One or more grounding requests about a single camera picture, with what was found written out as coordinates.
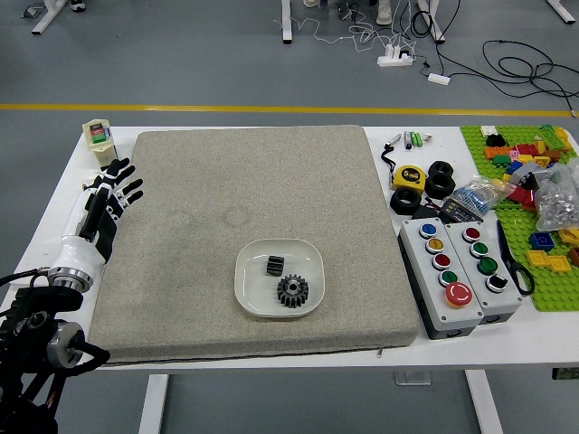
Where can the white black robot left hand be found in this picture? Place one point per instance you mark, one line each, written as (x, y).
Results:
(77, 253)

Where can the small black gear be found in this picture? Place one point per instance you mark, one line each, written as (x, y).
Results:
(273, 266)

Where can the big black gear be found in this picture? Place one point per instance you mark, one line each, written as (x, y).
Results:
(285, 297)

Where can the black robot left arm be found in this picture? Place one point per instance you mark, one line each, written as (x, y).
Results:
(31, 307)

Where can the large black nut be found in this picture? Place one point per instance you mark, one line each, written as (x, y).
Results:
(432, 186)
(398, 203)
(445, 166)

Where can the control box with emergency stop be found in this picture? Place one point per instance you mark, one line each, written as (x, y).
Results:
(436, 307)

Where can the four-button control box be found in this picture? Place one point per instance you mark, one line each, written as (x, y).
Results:
(506, 296)

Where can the white table leg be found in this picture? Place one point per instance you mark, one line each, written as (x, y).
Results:
(486, 407)
(153, 407)

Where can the grey-brown cushion mat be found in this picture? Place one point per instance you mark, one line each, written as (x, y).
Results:
(271, 181)

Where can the white square dish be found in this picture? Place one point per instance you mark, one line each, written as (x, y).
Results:
(307, 267)

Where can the white background desk leg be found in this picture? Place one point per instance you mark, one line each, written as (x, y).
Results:
(45, 18)
(288, 22)
(432, 20)

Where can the yellow tape measure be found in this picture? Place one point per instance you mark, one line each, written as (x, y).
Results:
(407, 177)

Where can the black white battery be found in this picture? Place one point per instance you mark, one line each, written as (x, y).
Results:
(407, 139)

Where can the small black flat module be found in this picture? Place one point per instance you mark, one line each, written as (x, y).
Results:
(427, 211)

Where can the green battery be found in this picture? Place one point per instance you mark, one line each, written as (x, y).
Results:
(420, 139)
(414, 139)

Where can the white power strip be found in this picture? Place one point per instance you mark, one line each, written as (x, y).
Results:
(393, 58)

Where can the black display module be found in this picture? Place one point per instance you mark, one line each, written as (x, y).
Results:
(459, 211)

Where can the white shoe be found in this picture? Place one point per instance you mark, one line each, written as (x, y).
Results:
(383, 12)

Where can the small white adapter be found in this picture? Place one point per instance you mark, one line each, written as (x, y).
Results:
(439, 78)

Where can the plastic bag of blue parts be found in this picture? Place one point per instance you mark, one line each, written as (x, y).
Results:
(475, 196)

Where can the black scissors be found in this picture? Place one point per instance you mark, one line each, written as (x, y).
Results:
(504, 246)

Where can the white toy brick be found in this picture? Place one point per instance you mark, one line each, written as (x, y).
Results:
(488, 131)

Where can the black toy brick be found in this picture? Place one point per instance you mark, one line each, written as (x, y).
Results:
(494, 140)

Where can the orange toy brick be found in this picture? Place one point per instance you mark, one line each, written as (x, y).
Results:
(497, 153)

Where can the green brick baseplate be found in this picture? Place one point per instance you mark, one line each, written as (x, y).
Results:
(513, 226)

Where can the grey toy brick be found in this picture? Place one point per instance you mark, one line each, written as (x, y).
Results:
(527, 172)

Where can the yellow flat toy brick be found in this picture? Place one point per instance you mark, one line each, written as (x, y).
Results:
(537, 258)
(559, 263)

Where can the red toy brick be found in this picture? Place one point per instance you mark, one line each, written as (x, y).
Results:
(529, 149)

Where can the blue toy brick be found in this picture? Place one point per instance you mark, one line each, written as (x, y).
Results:
(542, 241)

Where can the plastic bag of metal nuts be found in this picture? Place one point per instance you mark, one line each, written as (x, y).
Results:
(556, 203)

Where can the long green toy brick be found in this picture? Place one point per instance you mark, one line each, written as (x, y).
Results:
(550, 135)

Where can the beige switch box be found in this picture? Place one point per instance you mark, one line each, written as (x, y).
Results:
(101, 144)

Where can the grey under-table bracket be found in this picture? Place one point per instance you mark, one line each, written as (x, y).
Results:
(411, 378)

